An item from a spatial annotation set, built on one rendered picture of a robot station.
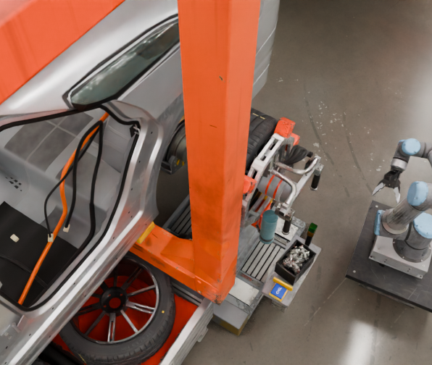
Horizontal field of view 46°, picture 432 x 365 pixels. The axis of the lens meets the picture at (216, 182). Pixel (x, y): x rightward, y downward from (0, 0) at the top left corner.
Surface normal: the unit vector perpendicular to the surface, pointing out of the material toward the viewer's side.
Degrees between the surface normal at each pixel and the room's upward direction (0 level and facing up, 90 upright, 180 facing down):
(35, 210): 0
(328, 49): 0
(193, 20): 90
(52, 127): 6
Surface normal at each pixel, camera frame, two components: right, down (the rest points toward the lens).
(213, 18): -0.54, 0.69
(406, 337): 0.00, -0.57
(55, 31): 0.84, 0.44
